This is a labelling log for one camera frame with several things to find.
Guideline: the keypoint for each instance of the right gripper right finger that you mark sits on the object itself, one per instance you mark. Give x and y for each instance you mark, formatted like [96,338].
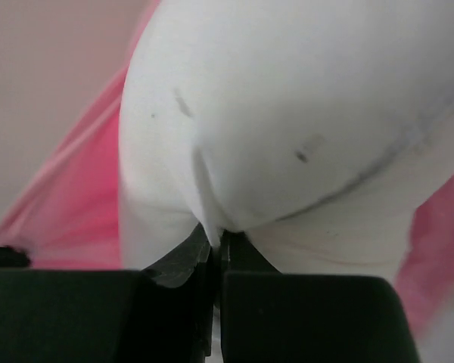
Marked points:
[268,316]

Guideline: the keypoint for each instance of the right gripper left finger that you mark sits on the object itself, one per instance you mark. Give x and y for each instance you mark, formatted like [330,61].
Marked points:
[160,314]

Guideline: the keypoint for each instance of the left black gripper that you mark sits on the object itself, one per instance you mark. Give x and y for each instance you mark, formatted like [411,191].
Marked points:
[14,257]

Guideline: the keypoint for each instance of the white pillow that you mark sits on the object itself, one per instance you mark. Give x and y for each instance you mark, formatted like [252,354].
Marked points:
[313,143]

